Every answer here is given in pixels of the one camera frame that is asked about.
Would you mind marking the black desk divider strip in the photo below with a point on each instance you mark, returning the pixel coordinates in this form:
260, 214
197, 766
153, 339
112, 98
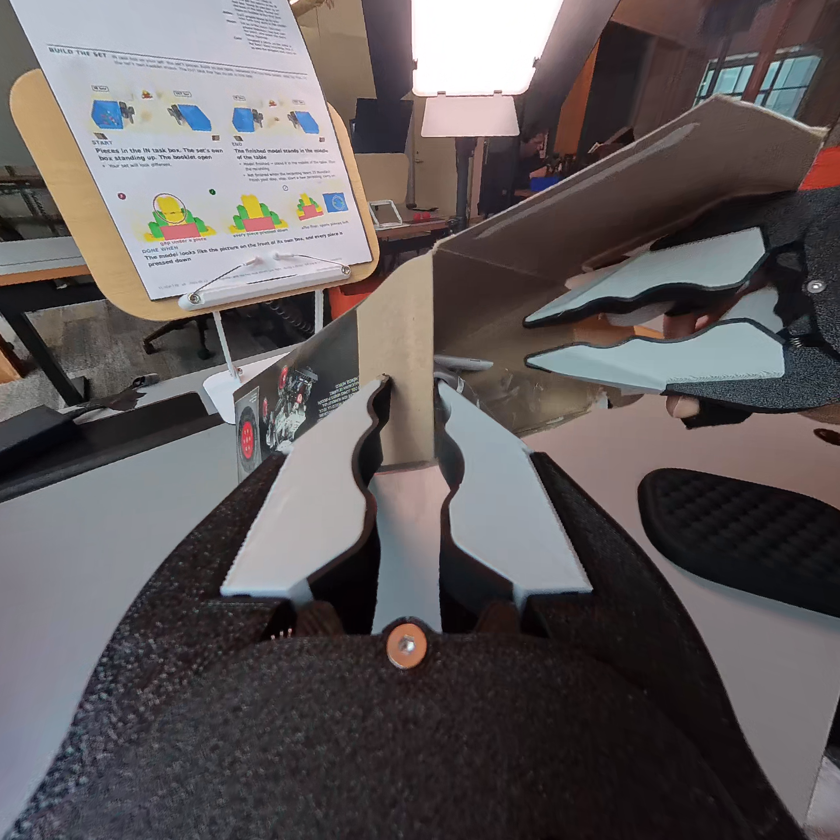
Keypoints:
131, 436

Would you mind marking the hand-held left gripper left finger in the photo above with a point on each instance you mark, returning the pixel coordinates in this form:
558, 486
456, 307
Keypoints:
302, 518

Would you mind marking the orange bin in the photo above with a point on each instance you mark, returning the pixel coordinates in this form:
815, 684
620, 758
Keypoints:
342, 303

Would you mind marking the clear plastic bag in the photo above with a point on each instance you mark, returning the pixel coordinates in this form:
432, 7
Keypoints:
459, 362

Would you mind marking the black office chair base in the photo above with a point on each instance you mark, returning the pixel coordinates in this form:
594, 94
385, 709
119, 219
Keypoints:
177, 336

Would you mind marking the black flat box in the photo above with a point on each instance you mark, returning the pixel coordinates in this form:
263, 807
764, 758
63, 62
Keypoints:
33, 433

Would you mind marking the dark brown cloth scrap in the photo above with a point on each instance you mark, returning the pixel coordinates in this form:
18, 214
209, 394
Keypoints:
108, 399

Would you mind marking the wooden edged table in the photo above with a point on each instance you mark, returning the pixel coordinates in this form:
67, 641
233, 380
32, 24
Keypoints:
39, 259

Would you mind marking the printed instruction sheet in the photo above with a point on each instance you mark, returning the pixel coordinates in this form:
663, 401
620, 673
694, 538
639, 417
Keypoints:
197, 65

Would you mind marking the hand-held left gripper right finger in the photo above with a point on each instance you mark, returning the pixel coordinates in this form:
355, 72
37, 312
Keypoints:
512, 518

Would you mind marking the black monitor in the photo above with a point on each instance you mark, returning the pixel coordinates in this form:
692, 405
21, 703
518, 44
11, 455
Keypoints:
384, 124

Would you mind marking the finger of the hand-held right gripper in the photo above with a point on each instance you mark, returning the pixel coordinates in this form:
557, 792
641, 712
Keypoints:
669, 275
689, 361

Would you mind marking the orange bag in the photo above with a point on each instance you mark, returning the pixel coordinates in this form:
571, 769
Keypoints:
823, 169

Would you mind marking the white desk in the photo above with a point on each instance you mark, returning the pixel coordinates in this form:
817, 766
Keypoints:
98, 558

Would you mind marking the black oval textured pad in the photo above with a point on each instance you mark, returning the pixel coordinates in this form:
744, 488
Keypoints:
741, 538

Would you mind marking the studio light panel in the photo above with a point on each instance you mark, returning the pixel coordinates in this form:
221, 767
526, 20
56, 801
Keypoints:
485, 46

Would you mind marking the instruction sheet on wooden stand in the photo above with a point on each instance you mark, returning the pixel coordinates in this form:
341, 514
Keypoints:
65, 197

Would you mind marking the paned window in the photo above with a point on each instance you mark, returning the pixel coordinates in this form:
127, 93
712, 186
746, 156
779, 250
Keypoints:
754, 79

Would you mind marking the cardboard toy set box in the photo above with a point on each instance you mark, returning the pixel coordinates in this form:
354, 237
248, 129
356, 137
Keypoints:
499, 282

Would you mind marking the person's right hand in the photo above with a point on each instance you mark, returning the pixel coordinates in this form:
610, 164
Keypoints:
689, 323

